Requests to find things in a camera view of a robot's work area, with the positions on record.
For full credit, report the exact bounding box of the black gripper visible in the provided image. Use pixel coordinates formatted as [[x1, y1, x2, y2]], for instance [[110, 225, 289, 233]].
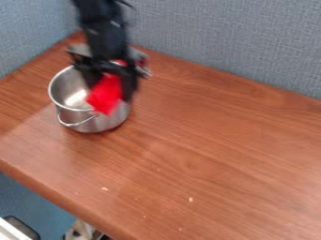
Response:
[[67, 29, 151, 101]]

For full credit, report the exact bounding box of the red plastic block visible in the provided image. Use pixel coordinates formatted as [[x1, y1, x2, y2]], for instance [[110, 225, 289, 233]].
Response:
[[86, 60, 139, 115]]

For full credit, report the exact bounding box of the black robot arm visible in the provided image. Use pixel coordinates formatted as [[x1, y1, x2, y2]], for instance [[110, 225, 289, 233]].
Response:
[[68, 0, 151, 101]]

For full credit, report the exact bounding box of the white object under table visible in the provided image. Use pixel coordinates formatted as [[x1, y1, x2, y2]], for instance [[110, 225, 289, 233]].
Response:
[[60, 219, 111, 240]]

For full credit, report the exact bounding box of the black and silver equipment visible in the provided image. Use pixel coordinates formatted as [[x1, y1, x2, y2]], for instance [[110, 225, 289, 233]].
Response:
[[0, 216, 40, 240]]

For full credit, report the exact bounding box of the metal pot with handle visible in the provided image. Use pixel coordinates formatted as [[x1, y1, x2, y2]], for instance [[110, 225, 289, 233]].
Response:
[[48, 66, 131, 133]]

